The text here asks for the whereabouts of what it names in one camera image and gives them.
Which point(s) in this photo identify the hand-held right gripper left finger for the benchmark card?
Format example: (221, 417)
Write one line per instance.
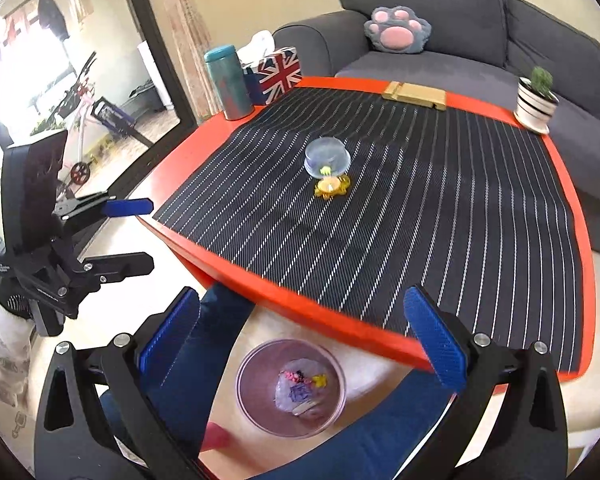
(172, 332)

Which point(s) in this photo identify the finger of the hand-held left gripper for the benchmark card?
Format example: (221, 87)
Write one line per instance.
(127, 208)
(125, 265)

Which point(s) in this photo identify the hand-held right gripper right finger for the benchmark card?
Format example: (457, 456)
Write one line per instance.
(435, 340)

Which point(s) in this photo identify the translucent pink bin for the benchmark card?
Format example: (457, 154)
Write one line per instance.
(252, 390)

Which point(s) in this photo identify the person's left forearm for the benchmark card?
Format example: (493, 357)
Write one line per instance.
(0, 355)

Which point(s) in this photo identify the person's left hand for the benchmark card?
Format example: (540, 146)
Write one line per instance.
(12, 305)

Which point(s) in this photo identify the person's left leg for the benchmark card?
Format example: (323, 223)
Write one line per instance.
(180, 410)

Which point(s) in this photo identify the person's leg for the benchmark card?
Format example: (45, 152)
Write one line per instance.
(380, 435)
(180, 410)

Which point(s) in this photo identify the stroller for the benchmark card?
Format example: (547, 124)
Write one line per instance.
(95, 115)

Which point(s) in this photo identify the person's right leg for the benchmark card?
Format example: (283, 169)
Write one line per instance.
(380, 435)

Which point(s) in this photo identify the pink slipper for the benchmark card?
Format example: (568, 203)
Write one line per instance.
(215, 437)

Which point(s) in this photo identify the clear plastic bag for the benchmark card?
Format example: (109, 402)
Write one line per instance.
(282, 397)

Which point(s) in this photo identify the black striped table mat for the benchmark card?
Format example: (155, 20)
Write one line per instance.
(430, 210)

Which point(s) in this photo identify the small white card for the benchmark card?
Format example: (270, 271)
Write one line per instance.
(305, 407)

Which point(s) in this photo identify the teal thermos bottle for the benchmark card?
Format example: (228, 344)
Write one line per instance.
(228, 85)

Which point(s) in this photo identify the amber translucent toy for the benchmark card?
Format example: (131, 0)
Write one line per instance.
(344, 181)

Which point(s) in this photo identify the orange slice toy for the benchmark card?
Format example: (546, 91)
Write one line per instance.
(327, 190)

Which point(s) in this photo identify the beige curtain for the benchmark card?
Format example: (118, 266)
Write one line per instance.
(185, 20)

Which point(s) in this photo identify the flag print tissue box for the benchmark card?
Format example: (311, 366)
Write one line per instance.
(275, 75)

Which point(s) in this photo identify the small green toy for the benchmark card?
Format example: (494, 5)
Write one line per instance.
(325, 171)

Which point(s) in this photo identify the clear plastic bowl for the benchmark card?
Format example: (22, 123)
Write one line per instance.
(326, 157)

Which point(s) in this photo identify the black hanging coat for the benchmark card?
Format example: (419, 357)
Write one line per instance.
(52, 15)

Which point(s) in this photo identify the white tissue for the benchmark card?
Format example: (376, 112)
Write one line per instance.
(257, 45)

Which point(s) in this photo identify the wooden phone stand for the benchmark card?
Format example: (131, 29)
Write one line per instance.
(415, 95)

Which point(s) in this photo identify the potted cactus striped pot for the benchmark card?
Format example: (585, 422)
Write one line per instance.
(535, 105)

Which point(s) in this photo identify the grey paw cushion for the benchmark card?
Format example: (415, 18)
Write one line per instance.
(397, 30)

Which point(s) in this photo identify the grey sofa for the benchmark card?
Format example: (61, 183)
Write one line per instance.
(480, 15)

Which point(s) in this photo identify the black door frame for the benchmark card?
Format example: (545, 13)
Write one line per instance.
(150, 35)

